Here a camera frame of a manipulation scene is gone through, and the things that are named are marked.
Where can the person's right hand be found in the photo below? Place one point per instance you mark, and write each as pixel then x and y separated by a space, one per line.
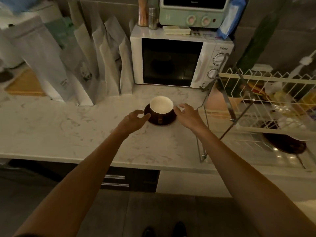
pixel 191 118

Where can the person's left hand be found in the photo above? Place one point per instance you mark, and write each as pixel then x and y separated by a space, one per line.
pixel 132 122

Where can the person's right thumb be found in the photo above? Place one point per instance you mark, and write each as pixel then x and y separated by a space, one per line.
pixel 177 112

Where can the person's left thumb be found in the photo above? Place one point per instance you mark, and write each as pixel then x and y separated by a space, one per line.
pixel 145 117

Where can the person's left forearm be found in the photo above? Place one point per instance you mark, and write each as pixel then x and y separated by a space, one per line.
pixel 79 185

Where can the person's right forearm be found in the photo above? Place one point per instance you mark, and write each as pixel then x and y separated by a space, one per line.
pixel 246 180

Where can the brown saucer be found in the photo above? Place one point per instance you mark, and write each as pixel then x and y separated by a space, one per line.
pixel 167 120

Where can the brown cup with white inside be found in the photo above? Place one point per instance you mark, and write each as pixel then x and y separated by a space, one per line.
pixel 161 107

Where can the pink container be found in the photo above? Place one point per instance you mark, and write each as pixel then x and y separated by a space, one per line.
pixel 217 101

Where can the white microwave oven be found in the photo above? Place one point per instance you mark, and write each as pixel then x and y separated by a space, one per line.
pixel 170 61

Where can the dark cabinet drawer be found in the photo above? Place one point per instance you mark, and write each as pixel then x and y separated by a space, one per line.
pixel 138 180

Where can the flat white box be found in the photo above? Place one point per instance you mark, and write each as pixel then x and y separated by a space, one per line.
pixel 176 30

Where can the row of white paper bags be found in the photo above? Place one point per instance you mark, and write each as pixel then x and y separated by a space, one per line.
pixel 74 64

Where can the steel shaker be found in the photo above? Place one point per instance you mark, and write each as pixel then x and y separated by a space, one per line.
pixel 153 19

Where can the mint green toaster oven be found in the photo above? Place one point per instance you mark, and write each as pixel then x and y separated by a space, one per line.
pixel 195 14

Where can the brown spice grinder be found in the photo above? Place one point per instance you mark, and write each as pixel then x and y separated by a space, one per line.
pixel 142 12

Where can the blue plastic packet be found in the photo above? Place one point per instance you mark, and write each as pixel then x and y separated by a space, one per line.
pixel 230 19

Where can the dark round pan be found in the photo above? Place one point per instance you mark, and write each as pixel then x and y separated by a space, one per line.
pixel 286 143

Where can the green plastic wrapped bundle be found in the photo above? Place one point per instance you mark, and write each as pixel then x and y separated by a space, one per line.
pixel 261 34

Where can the person's left shoe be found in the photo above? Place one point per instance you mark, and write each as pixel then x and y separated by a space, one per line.
pixel 148 232

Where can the person's shoe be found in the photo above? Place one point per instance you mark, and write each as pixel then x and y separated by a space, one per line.
pixel 179 230
pixel 148 232

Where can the person's right shoe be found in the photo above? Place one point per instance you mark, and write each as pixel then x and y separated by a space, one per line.
pixel 179 230

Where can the wooden cutting board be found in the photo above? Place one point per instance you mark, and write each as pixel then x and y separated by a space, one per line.
pixel 24 85

